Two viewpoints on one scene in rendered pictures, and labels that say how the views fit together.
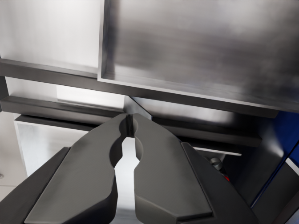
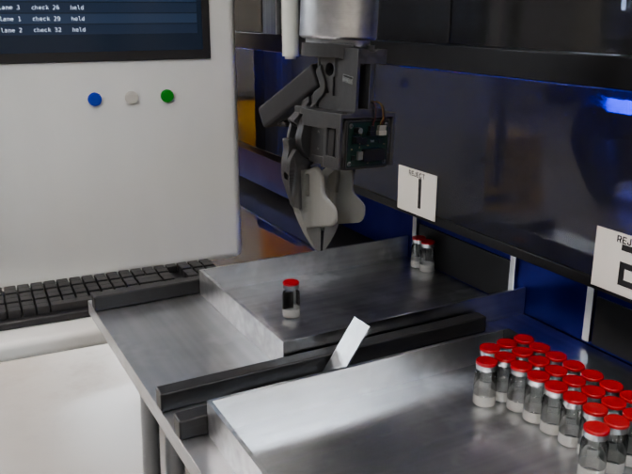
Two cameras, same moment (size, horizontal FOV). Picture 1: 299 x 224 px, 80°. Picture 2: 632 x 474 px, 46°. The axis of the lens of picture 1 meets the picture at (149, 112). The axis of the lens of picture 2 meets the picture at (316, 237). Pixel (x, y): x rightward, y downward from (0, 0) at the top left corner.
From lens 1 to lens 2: 83 cm
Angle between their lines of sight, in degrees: 96
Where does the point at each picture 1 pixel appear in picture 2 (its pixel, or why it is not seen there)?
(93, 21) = (245, 352)
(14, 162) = not seen: outside the picture
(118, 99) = not seen: hidden behind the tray
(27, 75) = (202, 380)
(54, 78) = (234, 371)
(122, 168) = (416, 441)
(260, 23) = (383, 308)
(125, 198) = not seen: outside the picture
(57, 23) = (212, 364)
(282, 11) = (388, 300)
